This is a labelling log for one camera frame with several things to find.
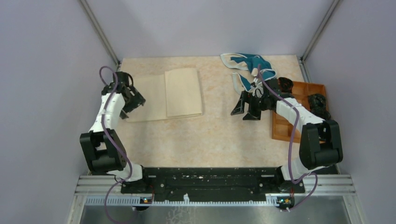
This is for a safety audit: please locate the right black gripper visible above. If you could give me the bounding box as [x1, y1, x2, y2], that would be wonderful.
[231, 91, 269, 121]

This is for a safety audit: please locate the beige cloth drape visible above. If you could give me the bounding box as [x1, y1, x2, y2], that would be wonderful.
[126, 68, 204, 123]

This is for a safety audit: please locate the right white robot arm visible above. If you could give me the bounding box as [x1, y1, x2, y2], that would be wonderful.
[231, 77, 343, 192]

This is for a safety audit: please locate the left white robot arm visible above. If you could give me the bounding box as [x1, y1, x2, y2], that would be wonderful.
[79, 71, 150, 193]

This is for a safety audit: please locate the orange compartment tray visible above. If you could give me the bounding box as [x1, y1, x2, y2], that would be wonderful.
[271, 81, 326, 143]

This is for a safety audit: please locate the black rolled item top-left compartment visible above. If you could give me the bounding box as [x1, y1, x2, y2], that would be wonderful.
[278, 77, 294, 93]

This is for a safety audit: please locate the blue and beige cloth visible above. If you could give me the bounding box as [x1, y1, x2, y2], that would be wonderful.
[220, 53, 276, 94]

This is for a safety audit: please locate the black green rolled item upper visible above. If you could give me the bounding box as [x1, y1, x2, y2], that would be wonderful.
[308, 93, 326, 109]

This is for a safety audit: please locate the black rolled item middle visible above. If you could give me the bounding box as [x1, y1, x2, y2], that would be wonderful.
[311, 107, 332, 120]

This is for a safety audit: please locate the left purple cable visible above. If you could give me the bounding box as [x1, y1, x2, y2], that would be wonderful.
[99, 65, 137, 224]

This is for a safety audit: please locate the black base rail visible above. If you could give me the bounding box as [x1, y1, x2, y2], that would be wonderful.
[121, 168, 302, 193]

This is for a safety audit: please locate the aluminium frame rail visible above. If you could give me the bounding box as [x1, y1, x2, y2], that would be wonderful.
[74, 175, 356, 207]

